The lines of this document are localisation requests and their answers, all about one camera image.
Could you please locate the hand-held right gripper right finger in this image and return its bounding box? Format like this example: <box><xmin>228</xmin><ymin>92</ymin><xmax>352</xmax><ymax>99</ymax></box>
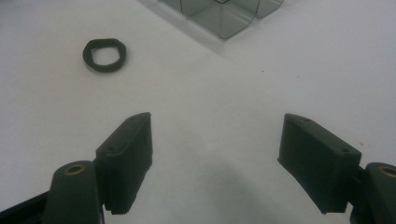
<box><xmin>276</xmin><ymin>113</ymin><xmax>396</xmax><ymax>224</ymax></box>

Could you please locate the clear plastic compartment box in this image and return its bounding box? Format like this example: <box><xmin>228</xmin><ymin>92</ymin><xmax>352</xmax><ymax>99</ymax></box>
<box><xmin>158</xmin><ymin>0</ymin><xmax>285</xmax><ymax>40</ymax></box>

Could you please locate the black rubber ring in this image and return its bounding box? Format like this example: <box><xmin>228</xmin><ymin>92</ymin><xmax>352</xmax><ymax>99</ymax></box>
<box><xmin>81</xmin><ymin>37</ymin><xmax>128</xmax><ymax>74</ymax></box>

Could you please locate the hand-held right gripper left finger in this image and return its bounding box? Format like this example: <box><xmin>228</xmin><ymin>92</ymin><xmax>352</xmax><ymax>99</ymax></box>
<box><xmin>42</xmin><ymin>112</ymin><xmax>153</xmax><ymax>224</ymax></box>

